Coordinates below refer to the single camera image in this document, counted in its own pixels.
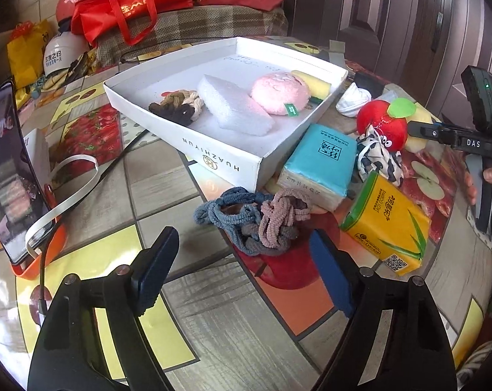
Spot red plush apple toy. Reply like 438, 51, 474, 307
356, 98, 416, 152

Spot leopard print scrunchie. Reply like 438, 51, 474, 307
355, 125, 404, 187

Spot yellow bamboo tissue pack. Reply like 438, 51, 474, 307
340, 172, 430, 275

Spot blue tissue pack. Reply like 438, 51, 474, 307
278, 123, 356, 212

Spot yellow green scouring sponge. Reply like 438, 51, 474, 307
291, 71, 331, 101

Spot blue pink braided scrunchies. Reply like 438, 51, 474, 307
194, 187, 312, 257

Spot pink plush pig toy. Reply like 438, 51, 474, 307
250, 72, 310, 117

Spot white foam block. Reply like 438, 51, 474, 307
197, 75, 274, 136

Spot brown beige braided scrunchie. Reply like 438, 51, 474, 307
149, 89, 205, 127

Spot pale yellow sponge block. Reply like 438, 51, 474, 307
405, 102, 433, 153

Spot fruit print tablecloth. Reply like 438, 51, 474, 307
0, 36, 492, 391

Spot black rectangular box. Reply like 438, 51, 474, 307
354, 71, 388, 99

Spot white rolled sock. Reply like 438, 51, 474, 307
336, 82, 372, 117

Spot smartphone on stand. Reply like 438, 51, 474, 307
0, 80, 50, 265

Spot white small carton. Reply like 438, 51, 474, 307
24, 129, 51, 188

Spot white cardboard box tray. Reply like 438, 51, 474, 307
103, 37, 348, 191

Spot white helmet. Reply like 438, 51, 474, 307
43, 32, 89, 76

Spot yellow shopping bag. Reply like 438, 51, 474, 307
7, 20, 54, 89

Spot red tote bag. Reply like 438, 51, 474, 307
71, 0, 193, 46

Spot black charging cable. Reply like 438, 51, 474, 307
35, 130, 150, 319

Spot white flat cable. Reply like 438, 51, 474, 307
24, 152, 100, 260

